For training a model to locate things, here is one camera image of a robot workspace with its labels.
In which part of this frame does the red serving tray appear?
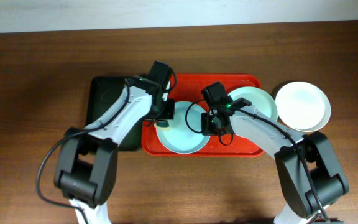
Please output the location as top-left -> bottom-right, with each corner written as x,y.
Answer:
142,73 -> 264,157

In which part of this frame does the green and yellow sponge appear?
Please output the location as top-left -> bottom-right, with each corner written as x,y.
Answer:
154,121 -> 170,131

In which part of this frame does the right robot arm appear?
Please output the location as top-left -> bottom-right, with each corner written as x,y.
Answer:
201,94 -> 349,224

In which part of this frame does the pale green plate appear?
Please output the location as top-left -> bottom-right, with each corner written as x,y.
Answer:
229,86 -> 278,121

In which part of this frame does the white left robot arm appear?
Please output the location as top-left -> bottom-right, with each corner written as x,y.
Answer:
54,75 -> 174,223

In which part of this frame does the black water tray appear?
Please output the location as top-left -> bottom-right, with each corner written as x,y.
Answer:
85,76 -> 142,151

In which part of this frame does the light blue plate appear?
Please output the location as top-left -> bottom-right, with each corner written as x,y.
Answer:
156,101 -> 210,154

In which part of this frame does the white plate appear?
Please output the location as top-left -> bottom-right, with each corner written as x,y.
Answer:
275,81 -> 331,132

